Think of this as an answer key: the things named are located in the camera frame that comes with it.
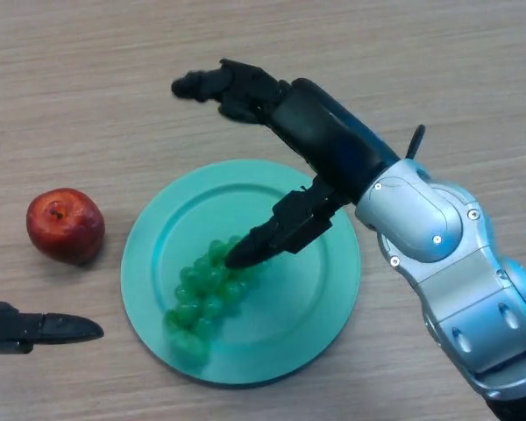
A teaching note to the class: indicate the red apple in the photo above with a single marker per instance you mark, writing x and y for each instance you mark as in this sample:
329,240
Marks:
66,228

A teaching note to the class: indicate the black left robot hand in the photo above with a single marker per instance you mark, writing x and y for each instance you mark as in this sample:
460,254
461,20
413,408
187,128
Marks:
13,329

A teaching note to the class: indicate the green grapes bunch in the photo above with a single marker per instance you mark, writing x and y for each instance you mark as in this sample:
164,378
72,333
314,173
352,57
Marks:
206,294

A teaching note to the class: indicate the green round plate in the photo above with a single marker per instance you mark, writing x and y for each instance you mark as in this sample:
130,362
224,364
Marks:
298,307

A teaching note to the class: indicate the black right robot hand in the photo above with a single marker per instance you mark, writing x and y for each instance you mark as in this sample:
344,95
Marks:
324,136

